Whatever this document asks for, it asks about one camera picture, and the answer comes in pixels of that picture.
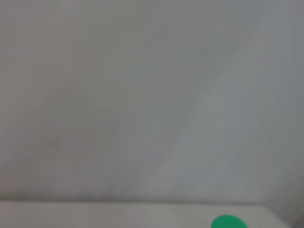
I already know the green-capped clear test tube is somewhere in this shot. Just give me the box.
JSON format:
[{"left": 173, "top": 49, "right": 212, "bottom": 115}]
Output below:
[{"left": 211, "top": 215, "right": 249, "bottom": 228}]

